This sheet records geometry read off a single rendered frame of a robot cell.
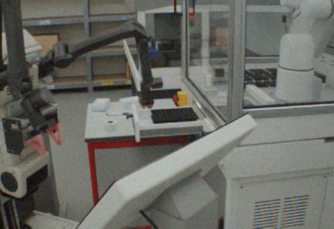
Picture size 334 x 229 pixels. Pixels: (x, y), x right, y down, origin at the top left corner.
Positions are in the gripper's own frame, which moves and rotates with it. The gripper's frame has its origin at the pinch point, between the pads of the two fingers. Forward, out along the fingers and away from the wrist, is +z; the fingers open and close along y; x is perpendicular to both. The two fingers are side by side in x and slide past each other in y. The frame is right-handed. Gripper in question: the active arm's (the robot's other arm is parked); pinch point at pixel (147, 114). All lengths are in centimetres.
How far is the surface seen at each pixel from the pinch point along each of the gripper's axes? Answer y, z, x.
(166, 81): 47, -3, -31
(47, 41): 365, 5, 27
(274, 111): -89, -26, -24
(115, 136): -13.0, 4.5, 23.0
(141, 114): -14.8, -6.2, 7.9
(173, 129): -41.3, -5.6, 0.2
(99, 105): 31.0, 0.7, 21.5
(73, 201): 53, 80, 46
